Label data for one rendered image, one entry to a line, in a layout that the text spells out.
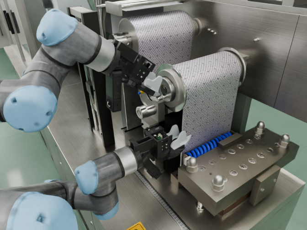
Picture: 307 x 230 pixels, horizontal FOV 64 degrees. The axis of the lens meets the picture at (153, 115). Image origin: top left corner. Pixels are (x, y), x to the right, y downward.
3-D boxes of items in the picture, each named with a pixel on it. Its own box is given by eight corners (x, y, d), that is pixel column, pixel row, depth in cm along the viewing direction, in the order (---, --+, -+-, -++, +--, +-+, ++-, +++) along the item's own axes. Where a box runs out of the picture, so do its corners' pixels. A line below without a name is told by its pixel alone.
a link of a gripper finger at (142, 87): (158, 93, 67) (135, 81, 61) (155, 98, 68) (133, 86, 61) (149, 87, 71) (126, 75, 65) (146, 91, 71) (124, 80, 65)
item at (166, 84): (171, 82, 68) (172, 106, 72) (177, 80, 69) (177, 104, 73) (156, 74, 73) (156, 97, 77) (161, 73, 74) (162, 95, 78)
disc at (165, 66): (155, 100, 83) (154, 57, 75) (156, 100, 83) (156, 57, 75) (184, 120, 72) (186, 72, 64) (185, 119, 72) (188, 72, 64)
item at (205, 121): (180, 156, 82) (182, 108, 72) (229, 131, 93) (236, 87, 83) (181, 157, 82) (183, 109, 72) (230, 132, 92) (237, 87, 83)
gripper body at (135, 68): (158, 66, 64) (124, 43, 56) (141, 94, 65) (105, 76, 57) (142, 58, 70) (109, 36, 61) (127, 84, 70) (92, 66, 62)
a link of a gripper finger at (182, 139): (198, 127, 74) (173, 138, 70) (196, 143, 77) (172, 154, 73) (191, 122, 76) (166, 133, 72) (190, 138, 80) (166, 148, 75)
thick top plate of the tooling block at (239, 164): (177, 180, 80) (177, 167, 76) (256, 136, 98) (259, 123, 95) (214, 216, 68) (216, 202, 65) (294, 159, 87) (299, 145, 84)
